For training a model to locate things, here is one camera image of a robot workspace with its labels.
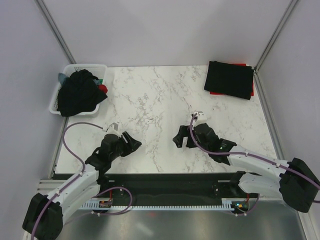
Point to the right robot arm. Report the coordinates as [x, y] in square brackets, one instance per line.
[293, 181]

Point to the right aluminium frame post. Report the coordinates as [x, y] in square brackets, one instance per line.
[278, 30]

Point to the aluminium frame post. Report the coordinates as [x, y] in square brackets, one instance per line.
[55, 30]
[278, 30]

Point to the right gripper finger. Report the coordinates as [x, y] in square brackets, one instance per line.
[178, 140]
[183, 132]

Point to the red garment in basket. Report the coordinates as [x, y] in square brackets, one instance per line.
[103, 88]

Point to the black t-shirt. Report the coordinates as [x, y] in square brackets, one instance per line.
[228, 80]

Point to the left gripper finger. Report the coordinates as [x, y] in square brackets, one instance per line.
[135, 145]
[127, 138]

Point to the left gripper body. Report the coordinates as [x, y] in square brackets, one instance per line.
[123, 149]

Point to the folded red t-shirt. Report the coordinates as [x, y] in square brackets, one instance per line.
[251, 93]

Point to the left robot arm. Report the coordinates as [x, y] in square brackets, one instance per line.
[48, 213]

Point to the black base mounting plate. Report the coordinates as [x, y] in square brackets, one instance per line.
[171, 189]

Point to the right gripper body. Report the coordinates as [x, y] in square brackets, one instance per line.
[192, 141]

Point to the teal garment in basket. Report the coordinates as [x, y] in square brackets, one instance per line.
[62, 78]

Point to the left aluminium frame post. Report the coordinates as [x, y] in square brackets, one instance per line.
[55, 30]

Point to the white slotted cable duct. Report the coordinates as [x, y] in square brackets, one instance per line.
[225, 205]

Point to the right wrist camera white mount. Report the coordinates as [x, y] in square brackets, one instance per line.
[199, 117]

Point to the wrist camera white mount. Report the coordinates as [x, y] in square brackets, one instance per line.
[199, 117]
[111, 129]

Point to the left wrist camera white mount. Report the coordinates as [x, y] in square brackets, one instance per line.
[111, 129]

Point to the dark clothes pile in basket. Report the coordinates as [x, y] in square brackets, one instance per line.
[79, 94]

